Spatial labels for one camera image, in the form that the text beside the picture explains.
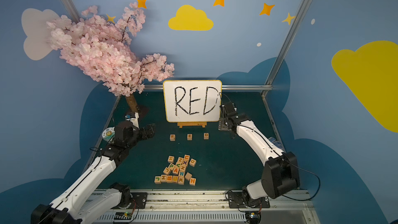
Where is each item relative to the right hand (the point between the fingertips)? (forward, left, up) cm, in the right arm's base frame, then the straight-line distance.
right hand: (231, 123), depth 87 cm
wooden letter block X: (-20, +25, -11) cm, 34 cm away
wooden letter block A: (-25, +30, -12) cm, 40 cm away
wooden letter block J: (-30, +38, -11) cm, 50 cm away
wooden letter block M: (-29, +26, -11) cm, 41 cm away
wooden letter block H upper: (-19, +33, -12) cm, 40 cm away
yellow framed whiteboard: (+13, +23, +4) cm, 27 cm away
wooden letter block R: (-5, +35, -12) cm, 37 cm away
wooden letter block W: (-26, +26, -11) cm, 39 cm away
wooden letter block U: (-17, +25, -12) cm, 32 cm away
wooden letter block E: (-4, +25, -12) cm, 28 cm away
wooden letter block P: (-23, +32, -11) cm, 41 cm away
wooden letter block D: (-2, +15, -12) cm, 19 cm away
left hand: (-6, +46, +4) cm, 47 cm away
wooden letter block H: (-30, +20, -11) cm, 38 cm away
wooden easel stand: (+5, +17, -10) cm, 20 cm away
